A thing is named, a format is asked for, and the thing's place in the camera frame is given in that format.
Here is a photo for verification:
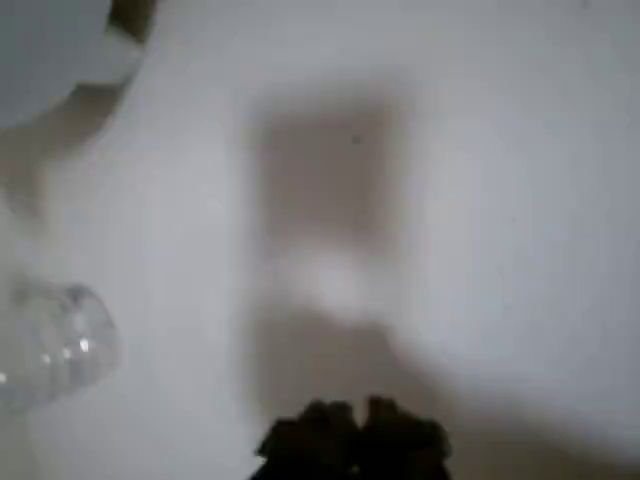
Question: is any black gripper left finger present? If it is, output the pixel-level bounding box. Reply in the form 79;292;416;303
257;399;364;480

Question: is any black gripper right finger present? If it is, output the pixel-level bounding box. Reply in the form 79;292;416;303
357;394;454;480

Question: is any clear plastic water bottle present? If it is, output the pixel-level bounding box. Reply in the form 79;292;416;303
0;279;121;414

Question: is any white rice cooker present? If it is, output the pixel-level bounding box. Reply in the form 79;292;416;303
0;0;146;131

